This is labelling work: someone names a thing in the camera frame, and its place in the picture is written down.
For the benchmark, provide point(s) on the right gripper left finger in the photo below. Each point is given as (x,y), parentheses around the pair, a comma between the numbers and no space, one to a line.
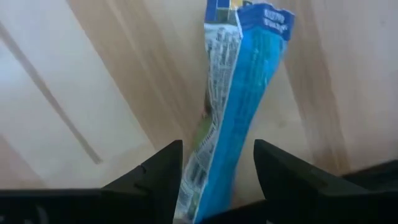
(158,186)

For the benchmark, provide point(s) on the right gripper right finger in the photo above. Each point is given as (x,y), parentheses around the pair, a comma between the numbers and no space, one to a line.
(295,193)

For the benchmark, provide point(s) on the blue granola bar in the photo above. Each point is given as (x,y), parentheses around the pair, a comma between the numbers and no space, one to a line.
(242,109)

